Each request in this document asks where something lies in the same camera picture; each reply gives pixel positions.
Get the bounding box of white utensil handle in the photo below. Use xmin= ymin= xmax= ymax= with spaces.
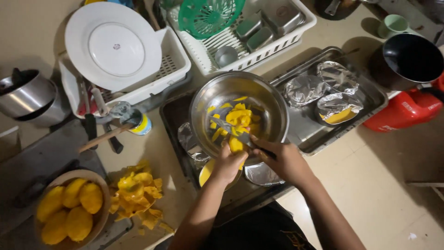
xmin=90 ymin=87 xmax=110 ymax=117

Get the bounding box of wooden bowl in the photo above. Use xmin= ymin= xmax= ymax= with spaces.
xmin=33 ymin=169 xmax=112 ymax=250

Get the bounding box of steel knife with black handle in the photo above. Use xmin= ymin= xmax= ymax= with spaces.
xmin=210 ymin=117 xmax=277 ymax=160

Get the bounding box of large steel container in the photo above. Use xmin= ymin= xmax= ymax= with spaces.
xmin=260 ymin=1 xmax=306 ymax=37

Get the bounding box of tin can yellow blue label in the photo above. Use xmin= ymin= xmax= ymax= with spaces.
xmin=126 ymin=109 xmax=153 ymax=136

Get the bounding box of clear glass lid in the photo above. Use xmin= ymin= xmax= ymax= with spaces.
xmin=110 ymin=101 xmax=133 ymax=119

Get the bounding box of large steel mixing bowl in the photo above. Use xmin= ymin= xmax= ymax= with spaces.
xmin=189 ymin=71 xmax=290 ymax=167

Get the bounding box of dark grey board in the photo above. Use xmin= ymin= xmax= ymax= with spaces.
xmin=0 ymin=119 xmax=134 ymax=250

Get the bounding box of peeled yellow mango being cut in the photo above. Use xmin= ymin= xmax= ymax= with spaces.
xmin=228 ymin=135 xmax=249 ymax=171

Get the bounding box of long white dish rack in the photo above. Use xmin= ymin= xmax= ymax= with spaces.
xmin=166 ymin=0 xmax=317 ymax=77

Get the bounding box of large white plate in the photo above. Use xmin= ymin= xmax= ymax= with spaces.
xmin=65 ymin=2 xmax=163 ymax=93

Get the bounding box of person's black clothing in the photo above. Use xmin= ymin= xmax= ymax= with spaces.
xmin=204 ymin=201 xmax=317 ymax=250

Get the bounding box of steel pot with black handle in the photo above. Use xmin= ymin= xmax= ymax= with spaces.
xmin=0 ymin=68 xmax=71 ymax=128

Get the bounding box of black-handled knife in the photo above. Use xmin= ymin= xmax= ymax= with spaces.
xmin=84 ymin=113 xmax=99 ymax=150
xmin=103 ymin=123 xmax=124 ymax=155

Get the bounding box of bowl of yellow filling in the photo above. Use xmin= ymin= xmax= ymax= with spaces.
xmin=198 ymin=158 xmax=243 ymax=192

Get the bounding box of mint green mug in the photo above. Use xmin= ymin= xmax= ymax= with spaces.
xmin=377 ymin=14 xmax=421 ymax=40

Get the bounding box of peeled whole mango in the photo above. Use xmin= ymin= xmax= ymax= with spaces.
xmin=36 ymin=186 xmax=66 ymax=223
xmin=65 ymin=206 xmax=94 ymax=242
xmin=79 ymin=183 xmax=104 ymax=215
xmin=62 ymin=178 xmax=88 ymax=209
xmin=41 ymin=210 xmax=69 ymax=246

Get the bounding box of green plastic strainer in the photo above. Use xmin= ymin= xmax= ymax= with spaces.
xmin=178 ymin=0 xmax=246 ymax=40

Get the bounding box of round steel cup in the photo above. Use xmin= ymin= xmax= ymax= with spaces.
xmin=215 ymin=46 xmax=239 ymax=69

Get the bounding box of bundle of kitchen utensils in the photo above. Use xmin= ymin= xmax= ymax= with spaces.
xmin=133 ymin=0 xmax=168 ymax=32

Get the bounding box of dark frying pan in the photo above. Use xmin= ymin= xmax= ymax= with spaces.
xmin=314 ymin=0 xmax=362 ymax=21

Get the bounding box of heap of mango peels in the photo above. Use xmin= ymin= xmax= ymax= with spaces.
xmin=108 ymin=159 xmax=175 ymax=234

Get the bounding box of black cooking pot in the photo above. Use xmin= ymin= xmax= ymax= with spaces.
xmin=368 ymin=33 xmax=444 ymax=92

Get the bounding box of foil-covered bowl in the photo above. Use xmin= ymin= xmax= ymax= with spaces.
xmin=244 ymin=162 xmax=286 ymax=187
xmin=177 ymin=122 xmax=211 ymax=163
xmin=284 ymin=75 xmax=327 ymax=108
xmin=316 ymin=61 xmax=360 ymax=95

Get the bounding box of red plastic canister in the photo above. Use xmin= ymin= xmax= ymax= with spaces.
xmin=363 ymin=74 xmax=444 ymax=133

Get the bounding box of wooden utensil handle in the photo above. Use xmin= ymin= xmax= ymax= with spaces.
xmin=78 ymin=123 xmax=135 ymax=153

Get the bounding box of small steel container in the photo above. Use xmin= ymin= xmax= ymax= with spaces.
xmin=246 ymin=27 xmax=275 ymax=53
xmin=235 ymin=14 xmax=263 ymax=42

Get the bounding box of dark metal baking tray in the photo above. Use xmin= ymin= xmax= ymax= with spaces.
xmin=159 ymin=90 xmax=296 ymax=227

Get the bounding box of half-open foil bowl with filling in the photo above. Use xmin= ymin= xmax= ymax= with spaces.
xmin=315 ymin=93 xmax=364 ymax=126

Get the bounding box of person's right hand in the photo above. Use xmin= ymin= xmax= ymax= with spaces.
xmin=250 ymin=135 xmax=315 ymax=187

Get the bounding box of shiny steel baking tray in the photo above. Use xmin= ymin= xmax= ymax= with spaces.
xmin=270 ymin=46 xmax=389 ymax=156

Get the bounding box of pile of yellow mango slices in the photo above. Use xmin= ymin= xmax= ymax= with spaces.
xmin=207 ymin=96 xmax=261 ymax=144

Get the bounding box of small white dish rack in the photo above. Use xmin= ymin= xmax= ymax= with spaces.
xmin=58 ymin=26 xmax=191 ymax=119

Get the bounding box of person's left hand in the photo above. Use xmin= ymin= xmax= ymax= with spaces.
xmin=211 ymin=141 xmax=250 ymax=187

